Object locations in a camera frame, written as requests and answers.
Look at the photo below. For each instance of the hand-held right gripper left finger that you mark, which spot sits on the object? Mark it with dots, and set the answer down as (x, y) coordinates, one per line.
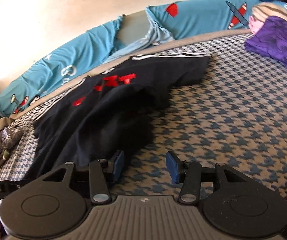
(119, 165)

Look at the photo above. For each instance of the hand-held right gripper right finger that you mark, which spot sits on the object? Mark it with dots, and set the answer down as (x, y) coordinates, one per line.
(172, 166)

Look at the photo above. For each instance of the black t-shirt red print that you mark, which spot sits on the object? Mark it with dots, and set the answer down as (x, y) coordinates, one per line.
(103, 105)

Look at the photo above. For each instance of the blue beige houndstooth mat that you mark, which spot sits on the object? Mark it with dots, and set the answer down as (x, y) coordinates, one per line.
(221, 120)

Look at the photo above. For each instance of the blue airplane-print bedsheet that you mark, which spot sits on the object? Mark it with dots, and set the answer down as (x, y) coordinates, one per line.
(83, 47)

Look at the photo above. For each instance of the light blue pillowcase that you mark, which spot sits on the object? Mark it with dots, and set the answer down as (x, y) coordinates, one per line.
(156, 36)

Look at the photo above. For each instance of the grey pillow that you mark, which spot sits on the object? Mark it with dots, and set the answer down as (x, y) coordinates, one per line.
(133, 27)

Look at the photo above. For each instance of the purple floral folded garment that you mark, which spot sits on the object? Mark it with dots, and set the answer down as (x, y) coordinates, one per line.
(278, 40)

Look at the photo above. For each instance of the pink striped folded garment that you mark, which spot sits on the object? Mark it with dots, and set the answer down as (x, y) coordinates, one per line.
(266, 11)

